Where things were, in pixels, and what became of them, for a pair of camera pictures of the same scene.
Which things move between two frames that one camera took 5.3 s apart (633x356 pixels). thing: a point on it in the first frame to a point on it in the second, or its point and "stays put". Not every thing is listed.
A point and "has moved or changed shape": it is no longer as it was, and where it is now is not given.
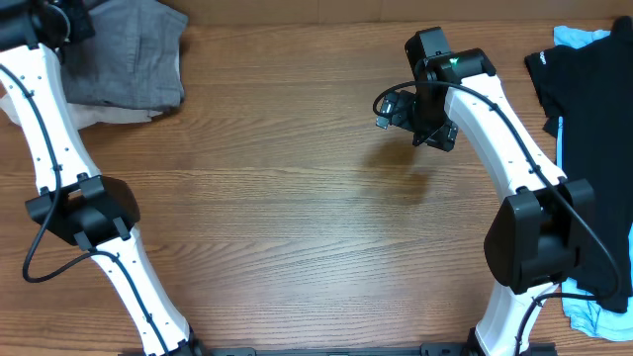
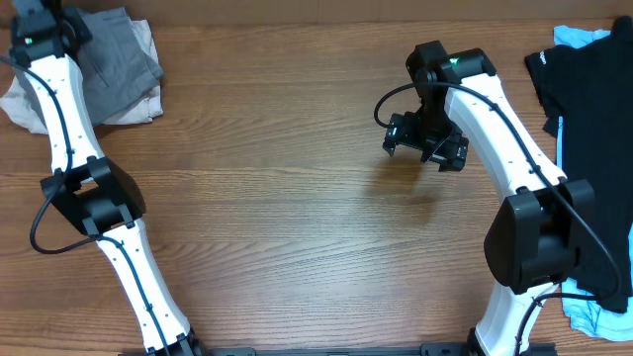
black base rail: [427, 349] stays put
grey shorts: [133, 60] has moved or changed shape
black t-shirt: [589, 86] stays put
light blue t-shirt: [589, 317] stays put
